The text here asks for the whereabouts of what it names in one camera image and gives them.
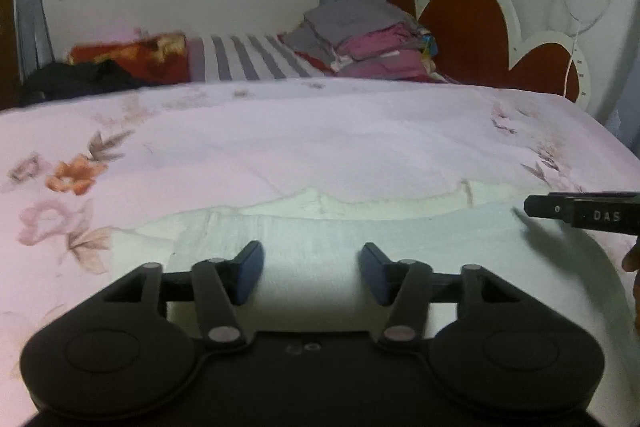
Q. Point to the pink floral bed sheet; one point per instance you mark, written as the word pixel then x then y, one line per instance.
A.
pixel 250 142

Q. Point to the white and red scalloped headboard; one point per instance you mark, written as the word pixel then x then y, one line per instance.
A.
pixel 465 32

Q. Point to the pink folded clothes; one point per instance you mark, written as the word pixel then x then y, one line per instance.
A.
pixel 385 52

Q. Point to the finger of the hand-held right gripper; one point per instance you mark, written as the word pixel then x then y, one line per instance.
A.
pixel 547 208

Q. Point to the red floral cloth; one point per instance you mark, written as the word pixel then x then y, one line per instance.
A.
pixel 135 57

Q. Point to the person's right hand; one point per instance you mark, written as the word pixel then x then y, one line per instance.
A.
pixel 632 259

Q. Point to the colourful patterned cloth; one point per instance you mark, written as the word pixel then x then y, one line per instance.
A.
pixel 429 47

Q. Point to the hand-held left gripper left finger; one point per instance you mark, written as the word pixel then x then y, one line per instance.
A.
pixel 248 272

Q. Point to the grey folded clothes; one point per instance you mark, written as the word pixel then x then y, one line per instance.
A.
pixel 350 22

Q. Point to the cream knit sweater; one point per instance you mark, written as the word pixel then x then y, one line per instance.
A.
pixel 450 267

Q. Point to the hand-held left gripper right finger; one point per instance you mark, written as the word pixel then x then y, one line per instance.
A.
pixel 375 274

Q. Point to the black cloth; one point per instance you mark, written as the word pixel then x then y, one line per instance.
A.
pixel 85 79

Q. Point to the grey striped pillow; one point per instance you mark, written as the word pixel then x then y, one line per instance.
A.
pixel 245 57

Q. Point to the brown wooden door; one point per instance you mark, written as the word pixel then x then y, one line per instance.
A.
pixel 5 17

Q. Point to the blue-grey patterned curtain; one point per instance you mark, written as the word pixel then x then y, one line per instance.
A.
pixel 616 122

